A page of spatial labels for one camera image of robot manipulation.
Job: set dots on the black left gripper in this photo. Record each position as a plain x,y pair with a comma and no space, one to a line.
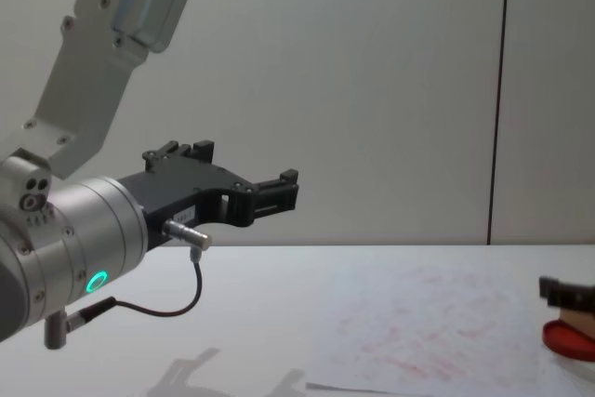
186,192

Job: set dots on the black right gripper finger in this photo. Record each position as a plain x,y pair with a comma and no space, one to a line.
569,295

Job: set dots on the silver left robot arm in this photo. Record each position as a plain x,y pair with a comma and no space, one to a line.
93,229

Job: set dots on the white paper with red marks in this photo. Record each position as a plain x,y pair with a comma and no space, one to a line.
432,327

